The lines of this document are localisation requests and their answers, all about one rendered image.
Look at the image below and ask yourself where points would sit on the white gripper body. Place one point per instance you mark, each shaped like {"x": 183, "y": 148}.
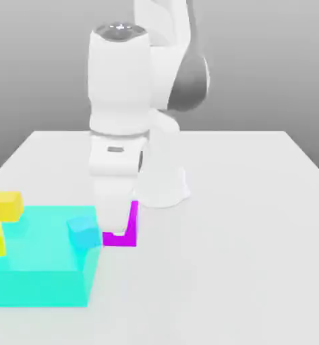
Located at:
{"x": 112, "y": 199}

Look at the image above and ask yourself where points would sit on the small magenta cube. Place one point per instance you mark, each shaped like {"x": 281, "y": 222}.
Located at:
{"x": 132, "y": 231}

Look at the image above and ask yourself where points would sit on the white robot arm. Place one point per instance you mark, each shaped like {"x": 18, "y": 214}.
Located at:
{"x": 118, "y": 80}

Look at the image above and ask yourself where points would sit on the small light blue cube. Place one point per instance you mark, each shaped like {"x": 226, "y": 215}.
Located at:
{"x": 84, "y": 234}

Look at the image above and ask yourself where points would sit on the small golden yellow cube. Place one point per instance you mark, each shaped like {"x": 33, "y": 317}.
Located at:
{"x": 6, "y": 207}

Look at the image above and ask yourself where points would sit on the large turquoise box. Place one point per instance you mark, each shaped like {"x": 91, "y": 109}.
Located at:
{"x": 40, "y": 283}

